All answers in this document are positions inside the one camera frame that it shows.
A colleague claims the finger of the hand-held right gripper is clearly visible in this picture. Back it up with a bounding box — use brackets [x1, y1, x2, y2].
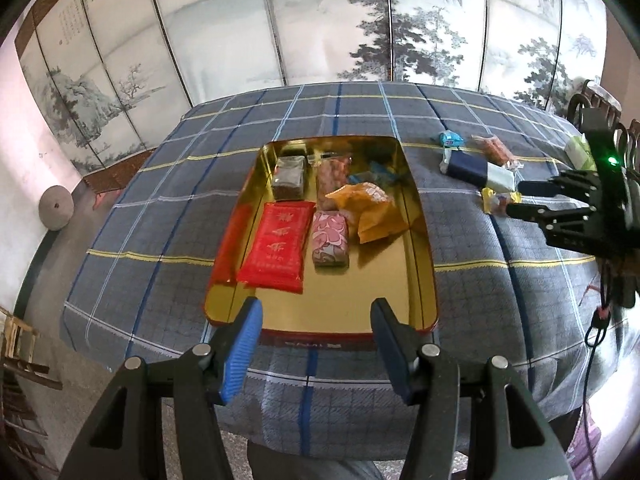
[517, 167, 603, 198]
[505, 197, 601, 246]

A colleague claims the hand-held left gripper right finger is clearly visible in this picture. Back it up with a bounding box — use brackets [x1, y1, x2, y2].
[369, 297, 576, 480]

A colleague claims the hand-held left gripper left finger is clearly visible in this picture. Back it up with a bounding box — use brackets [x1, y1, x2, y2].
[59, 296, 264, 480]

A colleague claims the yellow snack packet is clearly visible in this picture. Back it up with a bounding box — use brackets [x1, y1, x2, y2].
[481, 186, 523, 217]

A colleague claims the clear bag of orange snacks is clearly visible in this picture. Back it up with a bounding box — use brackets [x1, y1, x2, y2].
[471, 133, 523, 169]
[316, 156, 353, 213]

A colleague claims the navy and white packet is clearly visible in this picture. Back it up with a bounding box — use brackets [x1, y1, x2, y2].
[445, 152, 516, 192]

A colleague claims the red tin box gold interior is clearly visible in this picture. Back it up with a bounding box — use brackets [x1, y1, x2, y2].
[202, 135, 442, 346]

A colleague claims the red snack packet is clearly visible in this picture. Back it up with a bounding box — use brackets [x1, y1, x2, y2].
[236, 201, 317, 295]

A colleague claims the pink floral packet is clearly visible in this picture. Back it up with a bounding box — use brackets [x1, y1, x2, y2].
[311, 211, 350, 267]

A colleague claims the orange snack packet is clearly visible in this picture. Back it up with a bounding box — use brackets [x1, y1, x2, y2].
[325, 182, 408, 245]

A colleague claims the brown grain packet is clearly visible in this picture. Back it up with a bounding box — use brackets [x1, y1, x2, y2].
[271, 155, 307, 201]

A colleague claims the green tissue pack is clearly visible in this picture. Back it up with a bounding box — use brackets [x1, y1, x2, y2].
[564, 135, 598, 171]

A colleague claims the dark wooden chair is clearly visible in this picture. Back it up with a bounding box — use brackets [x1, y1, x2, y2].
[566, 79, 626, 131]
[624, 119, 640, 173]

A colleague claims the blue plaid tablecloth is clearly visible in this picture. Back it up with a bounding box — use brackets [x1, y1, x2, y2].
[60, 81, 621, 461]

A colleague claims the dark wooden stool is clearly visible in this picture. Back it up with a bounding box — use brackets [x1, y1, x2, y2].
[0, 355, 65, 476]

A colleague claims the light wooden stool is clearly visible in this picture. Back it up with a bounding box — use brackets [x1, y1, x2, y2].
[0, 306, 40, 361]

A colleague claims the purple patterned garment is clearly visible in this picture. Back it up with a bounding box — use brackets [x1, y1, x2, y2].
[570, 400, 640, 480]

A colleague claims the round stone disc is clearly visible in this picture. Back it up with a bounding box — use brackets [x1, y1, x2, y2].
[40, 185, 75, 231]

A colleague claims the landscape painted folding screen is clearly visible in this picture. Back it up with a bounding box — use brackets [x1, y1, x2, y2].
[15, 0, 608, 181]

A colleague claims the black cable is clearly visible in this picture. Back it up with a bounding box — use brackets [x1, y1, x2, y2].
[582, 305, 613, 480]

